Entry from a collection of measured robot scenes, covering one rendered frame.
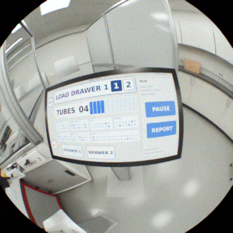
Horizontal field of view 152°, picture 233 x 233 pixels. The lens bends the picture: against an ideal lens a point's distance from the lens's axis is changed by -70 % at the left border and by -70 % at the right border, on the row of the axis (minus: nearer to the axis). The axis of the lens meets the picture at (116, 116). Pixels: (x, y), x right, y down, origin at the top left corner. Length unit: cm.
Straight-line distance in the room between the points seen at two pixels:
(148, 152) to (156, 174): 104
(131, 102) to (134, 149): 14
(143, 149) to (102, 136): 13
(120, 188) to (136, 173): 28
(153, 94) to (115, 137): 17
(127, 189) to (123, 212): 35
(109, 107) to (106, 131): 7
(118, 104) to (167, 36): 78
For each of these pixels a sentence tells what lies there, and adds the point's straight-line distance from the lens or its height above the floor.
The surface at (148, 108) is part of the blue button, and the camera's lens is 27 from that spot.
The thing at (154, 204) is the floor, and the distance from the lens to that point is 130.
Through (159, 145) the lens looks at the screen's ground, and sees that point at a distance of 30.
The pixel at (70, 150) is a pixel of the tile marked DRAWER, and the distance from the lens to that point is 36.
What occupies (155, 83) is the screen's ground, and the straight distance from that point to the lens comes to 29.
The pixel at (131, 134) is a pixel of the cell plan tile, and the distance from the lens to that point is 27.
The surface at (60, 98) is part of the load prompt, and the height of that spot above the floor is 115.
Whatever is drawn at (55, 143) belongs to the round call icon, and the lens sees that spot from 40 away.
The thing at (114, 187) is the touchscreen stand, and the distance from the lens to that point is 124.
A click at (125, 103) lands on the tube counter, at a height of 111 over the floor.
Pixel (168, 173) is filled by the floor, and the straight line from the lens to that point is 137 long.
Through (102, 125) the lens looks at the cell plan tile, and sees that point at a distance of 28.
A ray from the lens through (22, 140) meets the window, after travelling 67.
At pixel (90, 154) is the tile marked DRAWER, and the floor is 100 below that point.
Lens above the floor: 126
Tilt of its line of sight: 40 degrees down
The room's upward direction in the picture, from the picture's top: 11 degrees counter-clockwise
